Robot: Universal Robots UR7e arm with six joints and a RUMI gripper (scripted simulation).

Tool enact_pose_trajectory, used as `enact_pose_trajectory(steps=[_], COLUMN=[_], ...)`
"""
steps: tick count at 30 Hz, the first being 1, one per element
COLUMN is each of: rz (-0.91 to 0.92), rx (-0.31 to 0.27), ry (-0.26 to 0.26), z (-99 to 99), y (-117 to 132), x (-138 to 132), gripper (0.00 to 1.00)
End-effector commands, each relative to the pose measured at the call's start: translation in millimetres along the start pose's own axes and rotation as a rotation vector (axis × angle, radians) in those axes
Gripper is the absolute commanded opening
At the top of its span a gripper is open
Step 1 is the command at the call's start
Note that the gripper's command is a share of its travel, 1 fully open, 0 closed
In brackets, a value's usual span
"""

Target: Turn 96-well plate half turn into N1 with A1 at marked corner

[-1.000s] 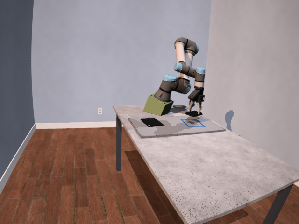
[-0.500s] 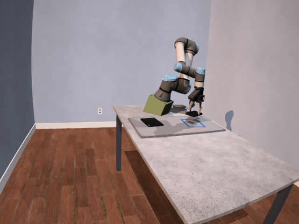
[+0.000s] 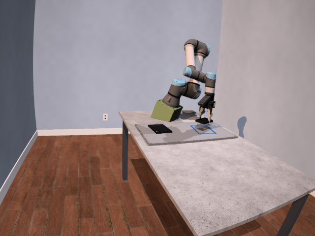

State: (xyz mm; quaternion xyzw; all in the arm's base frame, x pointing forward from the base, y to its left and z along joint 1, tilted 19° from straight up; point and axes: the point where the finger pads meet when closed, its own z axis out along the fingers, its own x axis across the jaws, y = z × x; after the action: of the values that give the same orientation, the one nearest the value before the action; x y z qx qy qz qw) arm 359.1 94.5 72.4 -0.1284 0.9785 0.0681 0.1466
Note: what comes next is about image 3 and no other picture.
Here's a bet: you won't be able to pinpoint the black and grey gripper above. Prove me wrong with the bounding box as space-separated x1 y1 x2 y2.
199 92 215 122

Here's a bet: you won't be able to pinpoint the black rectangular frame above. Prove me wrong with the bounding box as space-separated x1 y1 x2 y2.
148 124 172 134

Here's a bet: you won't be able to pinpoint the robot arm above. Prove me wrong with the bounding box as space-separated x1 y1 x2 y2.
162 39 216 108

